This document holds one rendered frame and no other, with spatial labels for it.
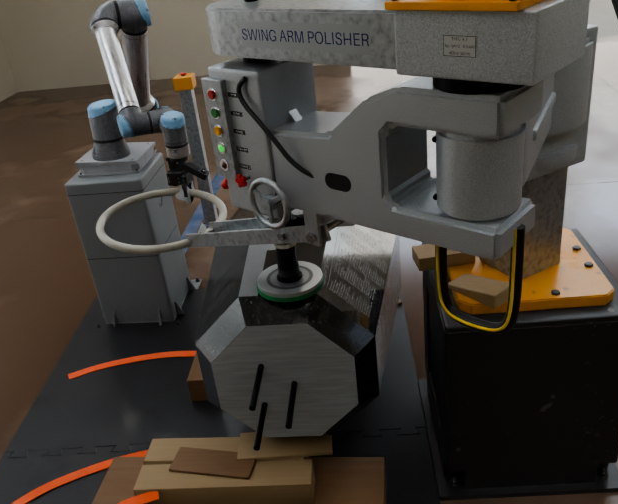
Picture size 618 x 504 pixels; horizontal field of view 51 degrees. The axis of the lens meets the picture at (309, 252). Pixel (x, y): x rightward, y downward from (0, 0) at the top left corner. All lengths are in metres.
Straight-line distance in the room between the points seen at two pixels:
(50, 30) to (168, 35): 1.65
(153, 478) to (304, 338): 0.79
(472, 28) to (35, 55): 9.23
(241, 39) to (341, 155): 0.39
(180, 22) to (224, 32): 7.67
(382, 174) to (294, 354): 0.76
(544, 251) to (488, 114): 1.00
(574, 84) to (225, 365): 1.34
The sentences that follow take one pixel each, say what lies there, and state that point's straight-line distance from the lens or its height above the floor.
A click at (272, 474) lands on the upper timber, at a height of 0.23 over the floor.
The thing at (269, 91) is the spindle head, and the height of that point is 1.53.
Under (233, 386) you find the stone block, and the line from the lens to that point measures 2.21.
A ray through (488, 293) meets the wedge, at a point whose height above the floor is 0.82.
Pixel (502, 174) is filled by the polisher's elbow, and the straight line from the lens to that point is 1.45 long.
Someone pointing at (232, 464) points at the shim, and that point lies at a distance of 2.43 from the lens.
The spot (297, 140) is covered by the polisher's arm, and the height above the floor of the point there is 1.41.
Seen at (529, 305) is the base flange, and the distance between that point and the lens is 2.17.
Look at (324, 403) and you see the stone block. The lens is 2.22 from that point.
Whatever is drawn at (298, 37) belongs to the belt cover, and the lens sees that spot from 1.59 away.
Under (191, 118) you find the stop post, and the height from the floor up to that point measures 0.81.
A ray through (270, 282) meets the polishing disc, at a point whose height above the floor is 0.89.
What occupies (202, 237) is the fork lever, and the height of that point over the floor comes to 0.98.
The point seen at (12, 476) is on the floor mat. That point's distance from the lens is 3.07.
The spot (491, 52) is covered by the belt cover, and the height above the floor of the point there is 1.67.
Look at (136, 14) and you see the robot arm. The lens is 3.05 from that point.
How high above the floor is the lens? 1.95
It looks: 28 degrees down
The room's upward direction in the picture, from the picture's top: 7 degrees counter-clockwise
